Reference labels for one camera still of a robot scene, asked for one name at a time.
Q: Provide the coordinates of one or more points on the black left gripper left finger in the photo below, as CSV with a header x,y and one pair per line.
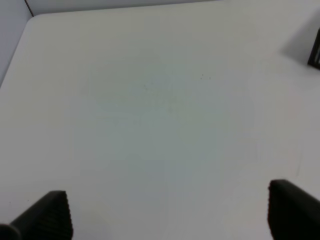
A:
x,y
47,219

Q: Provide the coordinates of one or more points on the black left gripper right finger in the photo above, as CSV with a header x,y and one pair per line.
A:
x,y
293,214

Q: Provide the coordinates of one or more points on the brown coffee capsule box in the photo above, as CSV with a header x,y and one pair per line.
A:
x,y
314,58

